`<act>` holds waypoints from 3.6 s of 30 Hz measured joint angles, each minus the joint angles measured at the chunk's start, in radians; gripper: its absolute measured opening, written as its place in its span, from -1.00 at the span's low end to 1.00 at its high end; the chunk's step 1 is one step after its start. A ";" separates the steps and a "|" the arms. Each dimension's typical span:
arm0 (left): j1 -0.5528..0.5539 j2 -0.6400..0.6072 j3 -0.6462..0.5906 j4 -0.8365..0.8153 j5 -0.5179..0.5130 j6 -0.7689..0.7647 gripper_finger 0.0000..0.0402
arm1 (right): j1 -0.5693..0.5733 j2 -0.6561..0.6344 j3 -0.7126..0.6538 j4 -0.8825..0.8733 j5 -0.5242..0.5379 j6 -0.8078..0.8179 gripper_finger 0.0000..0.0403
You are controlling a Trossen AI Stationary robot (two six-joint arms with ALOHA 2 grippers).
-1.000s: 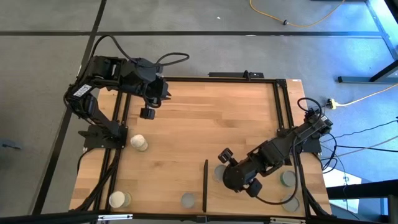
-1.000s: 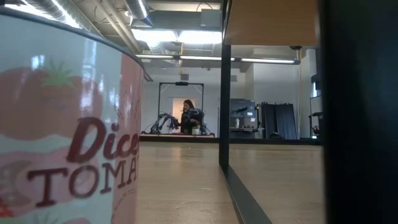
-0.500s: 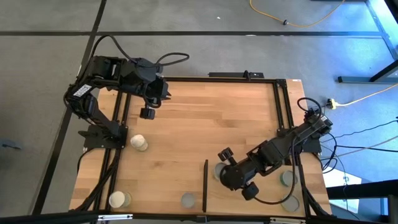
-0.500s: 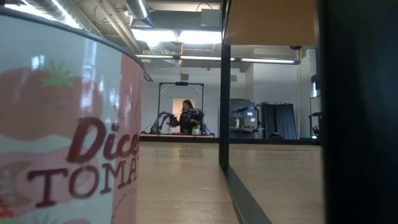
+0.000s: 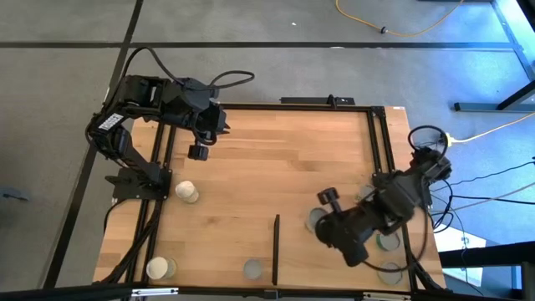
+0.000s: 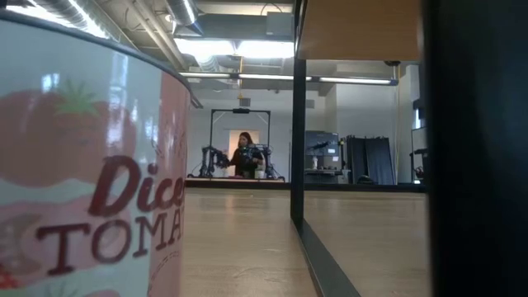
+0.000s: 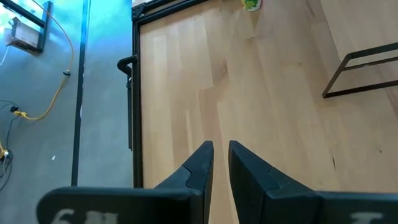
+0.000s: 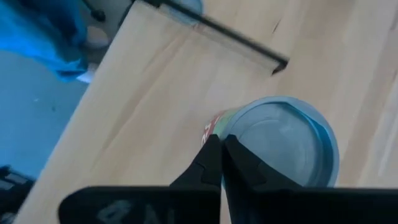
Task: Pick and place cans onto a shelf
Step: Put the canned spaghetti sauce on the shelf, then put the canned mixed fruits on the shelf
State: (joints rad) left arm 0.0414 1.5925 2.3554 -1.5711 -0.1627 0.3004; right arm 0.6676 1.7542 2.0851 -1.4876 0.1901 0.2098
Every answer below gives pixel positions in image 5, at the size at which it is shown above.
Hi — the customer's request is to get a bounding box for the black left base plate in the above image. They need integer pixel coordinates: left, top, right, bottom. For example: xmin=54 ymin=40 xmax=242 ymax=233
xmin=104 ymin=165 xmax=172 ymax=202

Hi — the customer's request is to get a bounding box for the red white tomato can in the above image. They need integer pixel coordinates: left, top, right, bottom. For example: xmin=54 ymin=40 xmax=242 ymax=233
xmin=242 ymin=258 xmax=264 ymax=280

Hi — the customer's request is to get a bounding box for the white sheet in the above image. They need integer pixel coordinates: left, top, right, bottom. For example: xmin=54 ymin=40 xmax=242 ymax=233
xmin=433 ymin=225 xmax=488 ymax=288

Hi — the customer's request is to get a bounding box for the grey floor object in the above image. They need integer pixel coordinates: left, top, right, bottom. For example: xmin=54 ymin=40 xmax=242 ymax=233
xmin=0 ymin=186 xmax=33 ymax=202

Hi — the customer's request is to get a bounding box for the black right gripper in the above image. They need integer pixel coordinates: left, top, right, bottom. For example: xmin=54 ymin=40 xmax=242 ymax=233
xmin=316 ymin=187 xmax=376 ymax=251

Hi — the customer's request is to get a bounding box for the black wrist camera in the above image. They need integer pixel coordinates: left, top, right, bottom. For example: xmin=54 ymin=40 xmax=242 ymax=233
xmin=187 ymin=143 xmax=210 ymax=162
xmin=339 ymin=237 xmax=371 ymax=268

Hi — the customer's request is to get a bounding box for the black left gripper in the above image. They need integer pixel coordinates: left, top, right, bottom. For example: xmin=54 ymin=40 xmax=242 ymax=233
xmin=191 ymin=104 xmax=231 ymax=145

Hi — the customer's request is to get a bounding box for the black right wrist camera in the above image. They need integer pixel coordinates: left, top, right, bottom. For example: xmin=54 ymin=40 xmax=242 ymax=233
xmin=339 ymin=237 xmax=371 ymax=268

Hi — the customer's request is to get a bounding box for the black rig beam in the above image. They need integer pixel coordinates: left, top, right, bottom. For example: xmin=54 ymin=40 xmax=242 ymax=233
xmin=0 ymin=280 xmax=535 ymax=301

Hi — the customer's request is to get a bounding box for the black floor cable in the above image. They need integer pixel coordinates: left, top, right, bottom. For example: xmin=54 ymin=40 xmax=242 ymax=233
xmin=449 ymin=194 xmax=535 ymax=207
xmin=453 ymin=161 xmax=535 ymax=187

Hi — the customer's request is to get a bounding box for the black rig crossbar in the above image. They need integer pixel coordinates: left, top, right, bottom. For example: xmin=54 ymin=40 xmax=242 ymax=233
xmin=438 ymin=241 xmax=535 ymax=268

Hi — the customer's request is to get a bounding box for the yellow power cable with plug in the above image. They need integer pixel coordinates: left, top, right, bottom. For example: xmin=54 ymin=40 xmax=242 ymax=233
xmin=442 ymin=111 xmax=535 ymax=147

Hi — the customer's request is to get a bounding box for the black rectangular device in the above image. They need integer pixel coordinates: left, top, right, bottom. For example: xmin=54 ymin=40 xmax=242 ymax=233
xmin=279 ymin=96 xmax=356 ymax=106

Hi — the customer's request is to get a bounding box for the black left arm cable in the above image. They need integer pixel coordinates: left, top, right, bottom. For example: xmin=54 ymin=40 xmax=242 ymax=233
xmin=123 ymin=45 xmax=256 ymax=92

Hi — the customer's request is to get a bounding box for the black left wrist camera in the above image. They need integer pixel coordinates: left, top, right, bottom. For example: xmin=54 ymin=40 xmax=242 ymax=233
xmin=187 ymin=143 xmax=210 ymax=162

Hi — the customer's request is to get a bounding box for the black aluminium table frame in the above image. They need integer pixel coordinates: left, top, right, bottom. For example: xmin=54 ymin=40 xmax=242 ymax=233
xmin=125 ymin=101 xmax=419 ymax=293

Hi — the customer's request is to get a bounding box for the yellow extension cable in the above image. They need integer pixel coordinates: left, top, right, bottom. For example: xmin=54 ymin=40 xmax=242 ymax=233
xmin=334 ymin=0 xmax=466 ymax=38

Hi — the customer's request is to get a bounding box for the grey floor cable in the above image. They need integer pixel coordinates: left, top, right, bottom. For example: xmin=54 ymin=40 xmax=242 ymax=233
xmin=453 ymin=181 xmax=535 ymax=213

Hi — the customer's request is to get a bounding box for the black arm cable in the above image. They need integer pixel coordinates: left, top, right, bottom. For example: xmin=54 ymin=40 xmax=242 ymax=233
xmin=362 ymin=124 xmax=451 ymax=273
xmin=123 ymin=45 xmax=256 ymax=92

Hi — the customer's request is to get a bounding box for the short yellow green can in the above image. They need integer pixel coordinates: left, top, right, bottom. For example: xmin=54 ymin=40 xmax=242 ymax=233
xmin=376 ymin=262 xmax=404 ymax=287

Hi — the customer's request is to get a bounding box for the can with green red label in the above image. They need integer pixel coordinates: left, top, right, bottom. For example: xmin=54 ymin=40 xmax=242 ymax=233
xmin=304 ymin=207 xmax=329 ymax=233

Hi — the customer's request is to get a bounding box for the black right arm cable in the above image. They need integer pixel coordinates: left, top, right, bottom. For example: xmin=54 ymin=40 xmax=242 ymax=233
xmin=362 ymin=124 xmax=451 ymax=273

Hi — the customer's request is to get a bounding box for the tall carrots can teal label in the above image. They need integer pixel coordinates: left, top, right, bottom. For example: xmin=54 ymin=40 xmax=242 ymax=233
xmin=145 ymin=255 xmax=178 ymax=280

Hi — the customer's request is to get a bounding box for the black cable bundle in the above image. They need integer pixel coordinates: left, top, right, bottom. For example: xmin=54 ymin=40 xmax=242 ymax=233
xmin=94 ymin=199 xmax=165 ymax=286

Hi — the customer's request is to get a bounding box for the tall green oranges can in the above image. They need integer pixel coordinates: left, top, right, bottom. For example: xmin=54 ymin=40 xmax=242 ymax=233
xmin=174 ymin=180 xmax=201 ymax=205

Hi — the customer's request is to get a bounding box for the silver bracket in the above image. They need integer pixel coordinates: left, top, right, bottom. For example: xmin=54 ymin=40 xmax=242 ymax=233
xmin=361 ymin=291 xmax=413 ymax=301
xmin=130 ymin=287 xmax=180 ymax=298

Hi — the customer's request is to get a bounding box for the neighbouring black table frame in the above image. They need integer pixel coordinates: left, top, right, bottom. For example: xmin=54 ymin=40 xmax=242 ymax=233
xmin=453 ymin=0 xmax=535 ymax=113

